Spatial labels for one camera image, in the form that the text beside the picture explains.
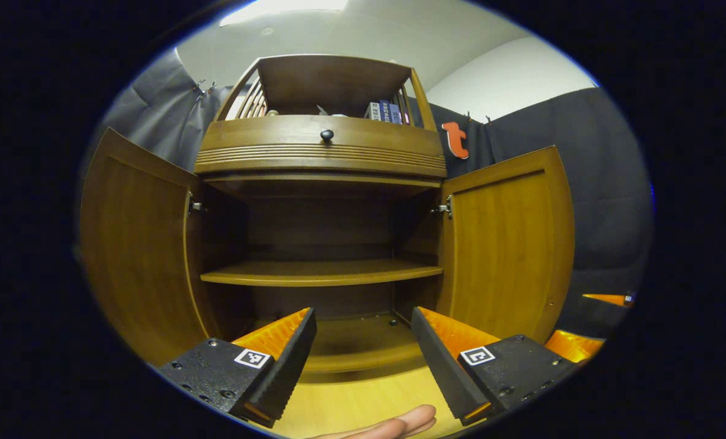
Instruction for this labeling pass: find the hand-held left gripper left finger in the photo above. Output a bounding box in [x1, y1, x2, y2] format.
[157, 308, 318, 427]

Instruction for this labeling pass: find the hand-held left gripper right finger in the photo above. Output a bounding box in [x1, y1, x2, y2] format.
[411, 307, 577, 426]

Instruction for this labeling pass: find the wooden shoe cabinet door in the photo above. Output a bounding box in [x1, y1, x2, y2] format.
[79, 127, 217, 366]
[434, 145, 577, 345]

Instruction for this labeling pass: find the wooden double-door shoe cabinet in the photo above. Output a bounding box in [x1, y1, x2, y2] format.
[79, 54, 577, 374]

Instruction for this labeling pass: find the wooden cabinet drawer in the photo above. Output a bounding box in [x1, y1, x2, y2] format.
[193, 115, 447, 179]

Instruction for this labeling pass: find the wooden inner shelf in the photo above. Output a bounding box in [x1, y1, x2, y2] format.
[200, 259, 444, 287]

